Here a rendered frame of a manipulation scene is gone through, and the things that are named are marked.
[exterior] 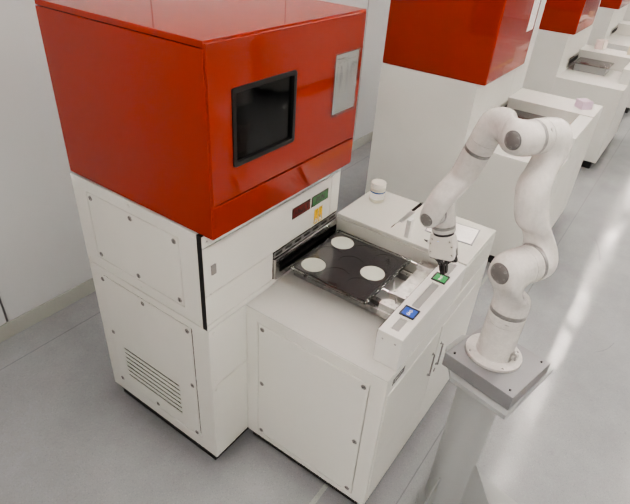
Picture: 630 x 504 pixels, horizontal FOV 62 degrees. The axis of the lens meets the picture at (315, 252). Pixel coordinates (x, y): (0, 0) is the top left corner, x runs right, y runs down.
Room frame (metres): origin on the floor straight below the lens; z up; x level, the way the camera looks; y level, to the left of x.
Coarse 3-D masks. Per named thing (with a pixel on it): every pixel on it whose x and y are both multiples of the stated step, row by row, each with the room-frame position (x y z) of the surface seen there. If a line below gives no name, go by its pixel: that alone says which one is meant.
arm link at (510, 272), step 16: (496, 256) 1.32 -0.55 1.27; (512, 256) 1.29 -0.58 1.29; (528, 256) 1.30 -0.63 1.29; (496, 272) 1.28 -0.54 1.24; (512, 272) 1.25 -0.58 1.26; (528, 272) 1.26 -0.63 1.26; (544, 272) 1.30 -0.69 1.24; (496, 288) 1.30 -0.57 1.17; (512, 288) 1.25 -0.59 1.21; (496, 304) 1.32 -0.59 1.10; (512, 304) 1.28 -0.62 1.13; (528, 304) 1.29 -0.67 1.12; (512, 320) 1.28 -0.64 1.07
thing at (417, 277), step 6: (414, 276) 1.74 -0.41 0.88; (420, 276) 1.74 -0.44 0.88; (426, 276) 1.74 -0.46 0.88; (408, 282) 1.69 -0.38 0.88; (414, 282) 1.69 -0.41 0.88; (420, 282) 1.70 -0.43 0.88; (402, 288) 1.65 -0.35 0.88; (408, 288) 1.65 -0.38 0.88; (414, 288) 1.65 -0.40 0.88; (408, 294) 1.61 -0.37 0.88; (390, 300) 1.57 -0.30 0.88; (378, 312) 1.50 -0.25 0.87; (384, 312) 1.49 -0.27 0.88; (384, 318) 1.49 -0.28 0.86
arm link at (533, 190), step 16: (560, 128) 1.42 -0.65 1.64; (560, 144) 1.41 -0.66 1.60; (544, 160) 1.42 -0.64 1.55; (560, 160) 1.41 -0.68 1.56; (528, 176) 1.39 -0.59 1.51; (544, 176) 1.38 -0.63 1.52; (528, 192) 1.36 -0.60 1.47; (544, 192) 1.36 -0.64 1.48; (528, 208) 1.35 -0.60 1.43; (544, 208) 1.35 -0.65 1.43; (528, 224) 1.34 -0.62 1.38; (544, 224) 1.34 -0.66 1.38; (528, 240) 1.39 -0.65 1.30; (544, 240) 1.35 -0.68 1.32; (544, 256) 1.33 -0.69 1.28
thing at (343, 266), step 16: (352, 240) 1.94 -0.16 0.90; (304, 256) 1.79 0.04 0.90; (320, 256) 1.80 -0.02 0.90; (336, 256) 1.81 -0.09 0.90; (352, 256) 1.82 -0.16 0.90; (368, 256) 1.83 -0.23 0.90; (384, 256) 1.84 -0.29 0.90; (320, 272) 1.69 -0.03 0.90; (336, 272) 1.70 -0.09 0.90; (352, 272) 1.70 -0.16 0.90; (384, 272) 1.72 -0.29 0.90; (352, 288) 1.60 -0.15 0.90; (368, 288) 1.61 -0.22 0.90
